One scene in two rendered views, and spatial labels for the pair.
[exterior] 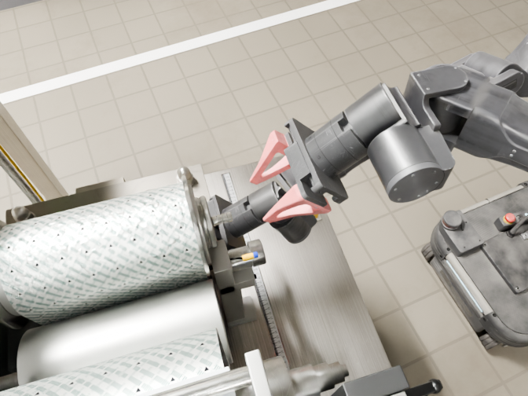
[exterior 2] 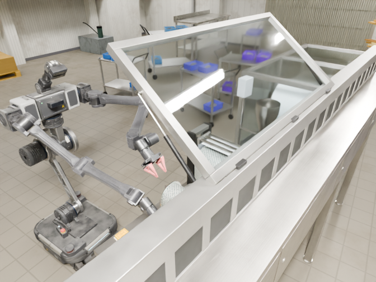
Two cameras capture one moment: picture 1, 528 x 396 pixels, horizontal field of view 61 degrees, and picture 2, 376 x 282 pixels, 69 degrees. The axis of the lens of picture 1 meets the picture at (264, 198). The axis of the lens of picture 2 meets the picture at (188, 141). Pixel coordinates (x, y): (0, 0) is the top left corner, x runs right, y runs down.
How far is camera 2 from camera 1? 1.31 m
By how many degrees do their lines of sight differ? 78
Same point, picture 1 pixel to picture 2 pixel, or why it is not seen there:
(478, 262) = (87, 238)
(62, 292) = not seen: hidden behind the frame
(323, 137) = (149, 152)
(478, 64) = (81, 165)
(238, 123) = not seen: outside the picture
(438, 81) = (133, 135)
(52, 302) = not seen: hidden behind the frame
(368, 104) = (142, 142)
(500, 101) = (134, 129)
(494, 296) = (100, 229)
